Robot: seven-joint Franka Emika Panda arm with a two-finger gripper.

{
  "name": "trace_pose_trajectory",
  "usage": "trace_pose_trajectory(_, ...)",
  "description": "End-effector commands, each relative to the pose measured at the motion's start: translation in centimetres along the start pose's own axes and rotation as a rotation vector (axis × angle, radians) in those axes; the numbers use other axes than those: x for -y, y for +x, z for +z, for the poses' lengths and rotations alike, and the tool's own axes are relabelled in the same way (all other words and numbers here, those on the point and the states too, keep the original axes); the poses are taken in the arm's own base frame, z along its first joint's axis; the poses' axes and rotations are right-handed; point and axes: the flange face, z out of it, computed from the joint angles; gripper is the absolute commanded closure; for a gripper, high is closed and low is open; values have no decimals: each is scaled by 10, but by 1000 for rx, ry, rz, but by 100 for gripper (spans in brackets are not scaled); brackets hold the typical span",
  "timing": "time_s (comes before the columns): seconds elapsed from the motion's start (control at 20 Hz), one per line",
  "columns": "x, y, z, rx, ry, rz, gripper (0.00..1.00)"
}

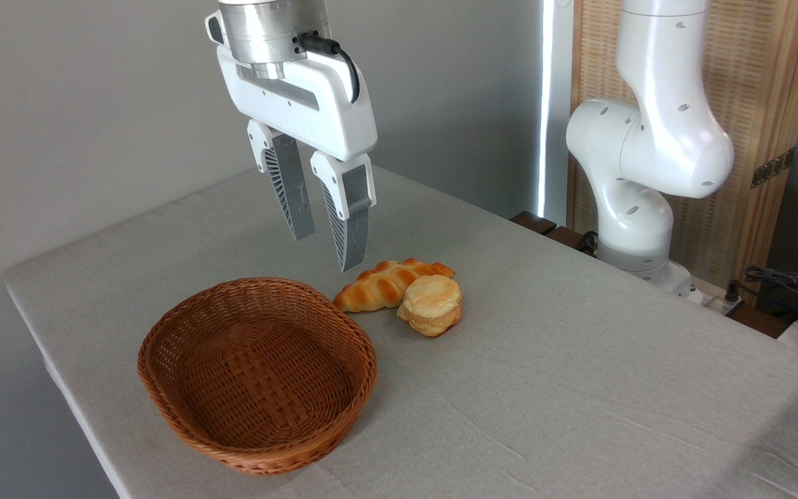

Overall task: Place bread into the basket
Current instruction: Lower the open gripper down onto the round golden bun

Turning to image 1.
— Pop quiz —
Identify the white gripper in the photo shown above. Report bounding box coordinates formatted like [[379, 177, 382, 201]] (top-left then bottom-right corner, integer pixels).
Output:
[[215, 45, 378, 273]]

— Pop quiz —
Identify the round pale bread bun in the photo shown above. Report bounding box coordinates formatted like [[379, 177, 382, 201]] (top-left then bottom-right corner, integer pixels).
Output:
[[397, 274, 463, 338]]

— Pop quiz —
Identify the braided golden bread loaf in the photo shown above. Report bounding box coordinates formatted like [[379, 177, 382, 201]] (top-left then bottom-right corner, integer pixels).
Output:
[[332, 258, 456, 313]]

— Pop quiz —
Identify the brown woven wicker basket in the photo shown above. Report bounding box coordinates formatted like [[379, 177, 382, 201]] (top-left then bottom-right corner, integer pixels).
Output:
[[137, 277, 378, 476]]

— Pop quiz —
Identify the dark brown wooden block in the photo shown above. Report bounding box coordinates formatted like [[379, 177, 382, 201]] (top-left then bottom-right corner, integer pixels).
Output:
[[510, 211, 558, 236], [544, 225, 599, 257]]

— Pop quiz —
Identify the grey tablecloth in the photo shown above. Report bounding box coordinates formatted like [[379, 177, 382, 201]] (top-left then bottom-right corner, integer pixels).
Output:
[[3, 165, 798, 499]]

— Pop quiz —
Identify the white power strip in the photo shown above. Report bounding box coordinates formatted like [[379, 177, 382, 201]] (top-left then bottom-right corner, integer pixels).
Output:
[[683, 277, 746, 317]]

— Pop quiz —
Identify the brass screen hinge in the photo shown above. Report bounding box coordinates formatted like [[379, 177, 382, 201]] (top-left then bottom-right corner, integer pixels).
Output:
[[750, 147, 796, 189]]

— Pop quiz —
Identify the light wooden folding screen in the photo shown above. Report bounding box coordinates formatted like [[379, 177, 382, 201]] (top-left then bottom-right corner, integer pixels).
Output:
[[569, 0, 798, 295]]

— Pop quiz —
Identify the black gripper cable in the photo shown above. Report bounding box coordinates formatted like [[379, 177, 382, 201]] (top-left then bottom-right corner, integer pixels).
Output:
[[295, 31, 362, 105]]

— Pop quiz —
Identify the white vertical window frame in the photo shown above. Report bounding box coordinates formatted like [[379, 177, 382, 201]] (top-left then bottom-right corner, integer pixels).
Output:
[[536, 0, 574, 226]]

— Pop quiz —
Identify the black cable bundle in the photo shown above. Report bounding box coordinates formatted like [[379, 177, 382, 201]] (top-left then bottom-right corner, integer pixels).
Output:
[[727, 265, 798, 326]]

